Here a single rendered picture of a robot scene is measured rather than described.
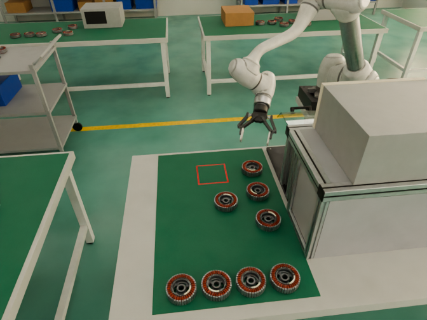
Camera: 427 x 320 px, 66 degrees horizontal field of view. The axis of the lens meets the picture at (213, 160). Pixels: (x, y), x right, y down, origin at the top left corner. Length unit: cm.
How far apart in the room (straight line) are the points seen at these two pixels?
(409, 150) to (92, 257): 199
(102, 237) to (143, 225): 105
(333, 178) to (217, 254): 55
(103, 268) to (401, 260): 174
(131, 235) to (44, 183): 62
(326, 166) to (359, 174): 14
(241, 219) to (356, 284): 52
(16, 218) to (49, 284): 77
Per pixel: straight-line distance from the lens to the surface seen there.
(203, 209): 156
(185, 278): 129
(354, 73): 220
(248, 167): 178
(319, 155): 133
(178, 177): 174
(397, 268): 153
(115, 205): 275
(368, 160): 117
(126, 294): 134
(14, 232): 171
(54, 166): 201
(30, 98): 340
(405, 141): 119
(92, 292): 230
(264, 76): 178
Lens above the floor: 187
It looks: 37 degrees down
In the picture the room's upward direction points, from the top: 1 degrees counter-clockwise
